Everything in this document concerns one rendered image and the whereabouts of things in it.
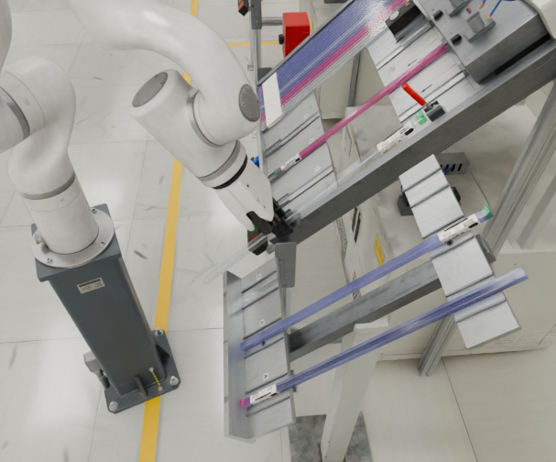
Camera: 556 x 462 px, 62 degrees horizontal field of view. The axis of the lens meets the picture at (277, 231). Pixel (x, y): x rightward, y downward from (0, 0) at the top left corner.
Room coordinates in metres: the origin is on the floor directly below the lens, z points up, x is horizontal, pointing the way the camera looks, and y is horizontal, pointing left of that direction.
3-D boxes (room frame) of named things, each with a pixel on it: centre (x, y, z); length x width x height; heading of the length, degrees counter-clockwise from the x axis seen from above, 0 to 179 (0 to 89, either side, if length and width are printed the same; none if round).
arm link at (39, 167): (0.77, 0.47, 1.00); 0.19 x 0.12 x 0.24; 151
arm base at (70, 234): (0.74, 0.49, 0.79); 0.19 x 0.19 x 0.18
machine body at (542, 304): (1.11, -0.59, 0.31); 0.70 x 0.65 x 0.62; 4
